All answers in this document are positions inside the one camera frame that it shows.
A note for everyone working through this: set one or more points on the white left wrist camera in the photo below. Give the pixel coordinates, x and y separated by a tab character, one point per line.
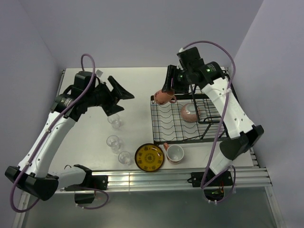
98	73

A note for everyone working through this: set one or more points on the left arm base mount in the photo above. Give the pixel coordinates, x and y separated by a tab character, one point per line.
97	184

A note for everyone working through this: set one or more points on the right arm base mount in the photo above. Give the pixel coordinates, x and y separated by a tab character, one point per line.
218	184

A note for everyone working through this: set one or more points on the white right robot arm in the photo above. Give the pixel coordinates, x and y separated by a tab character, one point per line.
209	77

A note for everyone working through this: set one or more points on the clear shot glass middle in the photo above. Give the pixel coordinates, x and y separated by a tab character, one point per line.
114	143

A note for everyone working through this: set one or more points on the clear shot glass front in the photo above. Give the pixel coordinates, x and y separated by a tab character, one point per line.
125	158

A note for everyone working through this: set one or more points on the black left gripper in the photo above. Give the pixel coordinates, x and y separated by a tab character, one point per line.
118	93

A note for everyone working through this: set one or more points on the black wire dish rack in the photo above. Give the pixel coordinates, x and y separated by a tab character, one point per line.
169	127

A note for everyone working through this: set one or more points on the aluminium rail frame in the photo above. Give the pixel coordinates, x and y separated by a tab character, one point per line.
164	199

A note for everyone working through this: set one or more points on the pink mug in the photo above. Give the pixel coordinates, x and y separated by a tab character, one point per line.
162	98
174	153

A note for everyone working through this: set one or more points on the clear shot glass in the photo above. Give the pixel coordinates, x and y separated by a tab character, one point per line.
125	158
114	143
115	121

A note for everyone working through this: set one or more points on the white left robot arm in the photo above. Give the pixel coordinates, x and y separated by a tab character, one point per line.
32	173

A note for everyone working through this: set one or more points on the red floral patterned bowl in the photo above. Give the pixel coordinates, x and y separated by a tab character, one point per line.
188	113

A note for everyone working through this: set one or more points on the yellow patterned plate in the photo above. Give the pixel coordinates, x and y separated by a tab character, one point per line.
149	157

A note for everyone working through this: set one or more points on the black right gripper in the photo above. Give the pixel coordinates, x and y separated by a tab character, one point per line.
171	72

